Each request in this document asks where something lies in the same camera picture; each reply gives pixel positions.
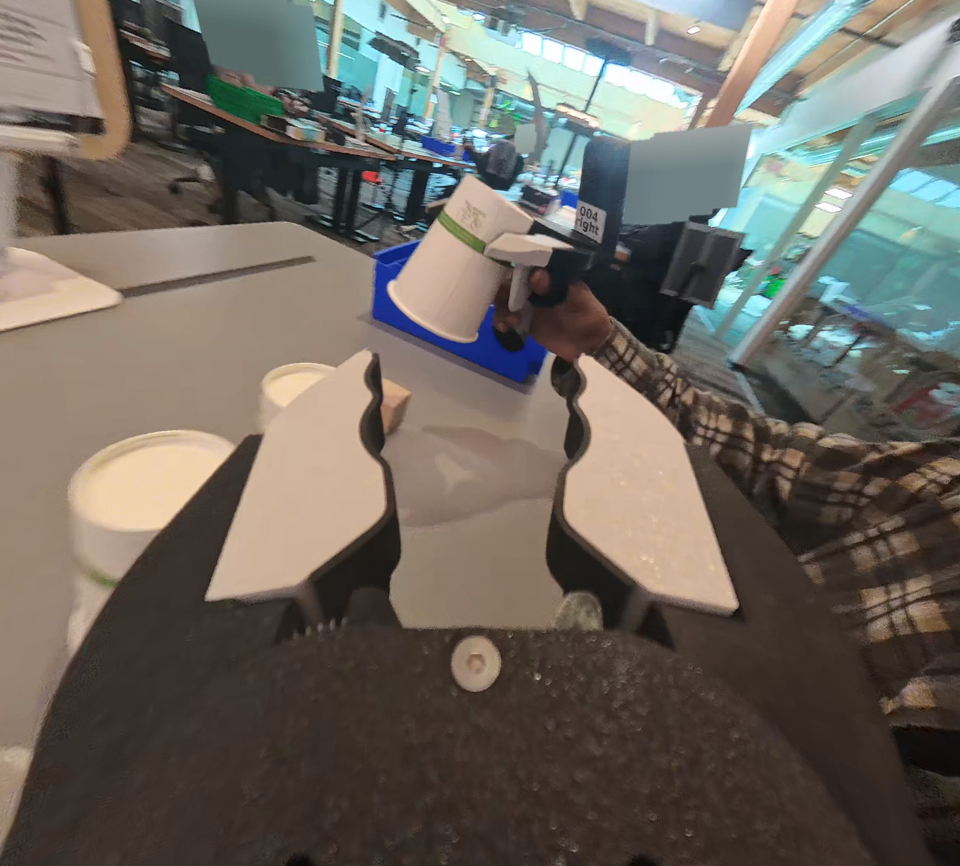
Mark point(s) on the green plastic crate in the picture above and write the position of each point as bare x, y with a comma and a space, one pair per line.
244, 98

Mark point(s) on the blue plastic bin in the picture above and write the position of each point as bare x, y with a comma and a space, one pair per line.
510, 360

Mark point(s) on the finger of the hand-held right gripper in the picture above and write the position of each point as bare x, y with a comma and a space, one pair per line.
525, 248

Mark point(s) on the printed instruction sheet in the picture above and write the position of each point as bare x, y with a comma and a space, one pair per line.
37, 19

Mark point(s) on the person's right hand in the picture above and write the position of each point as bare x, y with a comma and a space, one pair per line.
574, 326

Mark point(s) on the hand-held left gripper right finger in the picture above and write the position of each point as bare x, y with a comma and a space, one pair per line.
645, 506

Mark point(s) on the wooden office desk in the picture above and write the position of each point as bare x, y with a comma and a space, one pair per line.
315, 135

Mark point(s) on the white document stand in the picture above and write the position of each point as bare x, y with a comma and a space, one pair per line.
52, 292

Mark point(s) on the black office chair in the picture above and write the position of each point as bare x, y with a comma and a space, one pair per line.
701, 262

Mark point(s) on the wooden cube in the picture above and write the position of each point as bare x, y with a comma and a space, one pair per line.
396, 405

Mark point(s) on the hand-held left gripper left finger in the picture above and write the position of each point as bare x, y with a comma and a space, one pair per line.
307, 491

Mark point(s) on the black disc pole lamp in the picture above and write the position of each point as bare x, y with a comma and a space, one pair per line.
607, 53

